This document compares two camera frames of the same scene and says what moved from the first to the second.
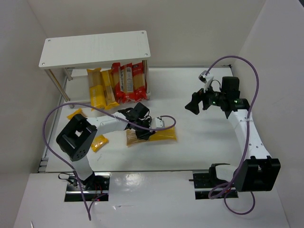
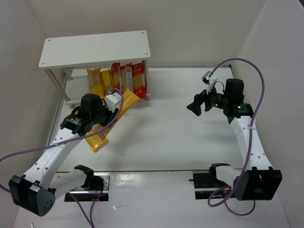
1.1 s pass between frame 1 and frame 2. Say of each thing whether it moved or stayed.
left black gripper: moved
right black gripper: stayed
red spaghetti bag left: stayed
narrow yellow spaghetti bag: stayed
